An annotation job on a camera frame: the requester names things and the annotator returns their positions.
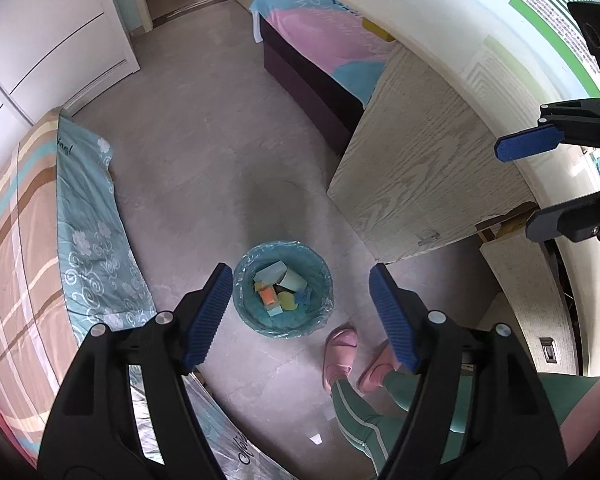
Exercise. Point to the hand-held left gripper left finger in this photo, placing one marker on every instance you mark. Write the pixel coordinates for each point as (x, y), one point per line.
(210, 320)

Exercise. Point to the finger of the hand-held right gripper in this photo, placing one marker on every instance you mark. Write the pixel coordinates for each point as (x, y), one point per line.
(527, 142)
(570, 220)

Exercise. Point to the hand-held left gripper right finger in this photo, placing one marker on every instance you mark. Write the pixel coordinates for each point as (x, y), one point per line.
(395, 320)

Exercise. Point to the light blue carton box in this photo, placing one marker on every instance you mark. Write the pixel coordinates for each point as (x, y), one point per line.
(270, 272)

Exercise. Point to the yellow round sponge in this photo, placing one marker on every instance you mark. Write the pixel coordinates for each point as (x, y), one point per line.
(288, 302)

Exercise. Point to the white paper cup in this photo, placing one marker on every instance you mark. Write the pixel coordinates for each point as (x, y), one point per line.
(292, 281)

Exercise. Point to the blue wrapper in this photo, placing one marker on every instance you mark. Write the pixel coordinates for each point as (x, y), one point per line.
(305, 296)

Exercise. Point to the round bin with teal liner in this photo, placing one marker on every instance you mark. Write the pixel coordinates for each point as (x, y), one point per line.
(316, 270)

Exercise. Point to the pink slipper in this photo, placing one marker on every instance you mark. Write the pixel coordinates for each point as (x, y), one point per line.
(340, 355)
(372, 375)

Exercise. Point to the person's right leg green pants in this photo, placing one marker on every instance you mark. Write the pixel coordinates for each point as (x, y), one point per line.
(400, 390)

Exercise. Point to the person's leg green pants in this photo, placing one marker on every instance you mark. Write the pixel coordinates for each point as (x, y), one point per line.
(400, 390)
(360, 420)

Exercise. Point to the person's left leg green pants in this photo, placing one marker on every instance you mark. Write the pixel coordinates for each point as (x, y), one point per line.
(360, 420)

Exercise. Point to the light wooden desk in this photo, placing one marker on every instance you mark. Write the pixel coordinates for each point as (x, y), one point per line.
(420, 150)

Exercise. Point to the silver printed plastic cover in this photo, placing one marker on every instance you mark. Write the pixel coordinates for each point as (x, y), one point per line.
(220, 430)

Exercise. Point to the teal floral blanket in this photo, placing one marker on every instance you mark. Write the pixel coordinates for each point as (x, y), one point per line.
(90, 240)

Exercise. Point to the yellow block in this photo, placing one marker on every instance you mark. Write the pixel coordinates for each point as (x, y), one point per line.
(377, 29)

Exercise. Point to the person's pink top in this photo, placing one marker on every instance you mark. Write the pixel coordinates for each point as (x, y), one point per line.
(590, 420)

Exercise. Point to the bed with plaid sheet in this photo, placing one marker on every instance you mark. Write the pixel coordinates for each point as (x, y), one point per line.
(15, 260)

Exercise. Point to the bed with pink blue sheet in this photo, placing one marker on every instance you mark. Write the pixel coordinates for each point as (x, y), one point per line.
(325, 30)

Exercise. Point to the white wardrobe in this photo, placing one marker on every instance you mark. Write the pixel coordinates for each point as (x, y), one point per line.
(45, 35)

